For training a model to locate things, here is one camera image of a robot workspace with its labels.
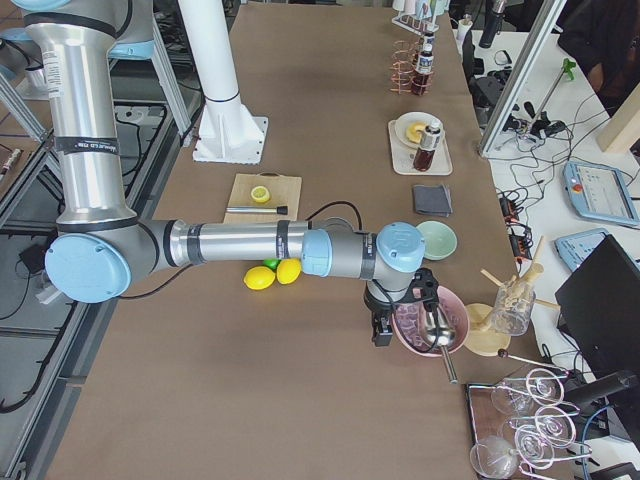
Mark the steel muddler black tip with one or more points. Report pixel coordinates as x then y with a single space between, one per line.
278 210

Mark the wine glass upper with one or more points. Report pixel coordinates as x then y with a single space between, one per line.
524 394

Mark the tea bottle in rack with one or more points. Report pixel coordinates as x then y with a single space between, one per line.
424 68
427 40

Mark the cream bunny tray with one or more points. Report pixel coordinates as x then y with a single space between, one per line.
402 156

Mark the mint green bowl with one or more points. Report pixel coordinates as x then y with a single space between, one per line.
440 240

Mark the half lemon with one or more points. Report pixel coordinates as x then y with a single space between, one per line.
260 194

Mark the yellow lemon right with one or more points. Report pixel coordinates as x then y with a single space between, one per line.
288 271

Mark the aluminium frame post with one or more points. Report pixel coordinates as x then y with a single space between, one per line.
535 41

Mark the glazed donut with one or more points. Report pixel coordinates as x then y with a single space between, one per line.
414 131

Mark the blue teach pendant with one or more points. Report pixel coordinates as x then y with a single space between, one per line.
575 248
598 192

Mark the steel ice scoop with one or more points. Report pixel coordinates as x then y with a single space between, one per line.
442 335

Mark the green lime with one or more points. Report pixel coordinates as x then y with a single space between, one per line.
271 263

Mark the pink bowl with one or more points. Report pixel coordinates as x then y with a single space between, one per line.
457 317

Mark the glass jar with sticks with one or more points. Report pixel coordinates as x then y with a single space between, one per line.
512 309

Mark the clear fake ice cubes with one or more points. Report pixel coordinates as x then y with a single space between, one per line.
407 319

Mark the white wire cup rack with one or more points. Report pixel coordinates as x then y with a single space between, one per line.
416 16

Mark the wine glass middle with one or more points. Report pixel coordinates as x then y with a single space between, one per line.
551 422

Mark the tea bottle white cap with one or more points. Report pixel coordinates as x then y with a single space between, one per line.
428 144

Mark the black monitor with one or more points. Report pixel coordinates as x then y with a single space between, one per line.
600 306

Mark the wooden mug tree stand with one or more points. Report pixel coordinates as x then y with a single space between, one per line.
482 339

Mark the clear wine glass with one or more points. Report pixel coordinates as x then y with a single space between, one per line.
493 457

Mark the wooden cutting board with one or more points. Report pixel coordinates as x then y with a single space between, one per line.
284 191

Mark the yellow lemon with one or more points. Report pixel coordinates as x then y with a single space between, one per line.
259 278
288 271

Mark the yellow lemon left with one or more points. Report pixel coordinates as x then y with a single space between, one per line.
259 278

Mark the grey folded cloth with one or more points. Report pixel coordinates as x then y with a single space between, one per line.
432 200

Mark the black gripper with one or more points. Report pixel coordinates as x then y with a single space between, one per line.
378 312

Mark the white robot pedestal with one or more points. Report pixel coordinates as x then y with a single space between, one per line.
228 132

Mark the black wooden glass tray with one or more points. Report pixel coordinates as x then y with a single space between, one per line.
485 419

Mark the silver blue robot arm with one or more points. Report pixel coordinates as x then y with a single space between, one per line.
103 247

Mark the wine glass lower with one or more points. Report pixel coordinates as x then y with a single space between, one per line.
535 450

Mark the white plate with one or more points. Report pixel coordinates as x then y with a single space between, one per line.
404 120

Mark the copper wire bottle rack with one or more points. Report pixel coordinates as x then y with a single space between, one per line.
402 70

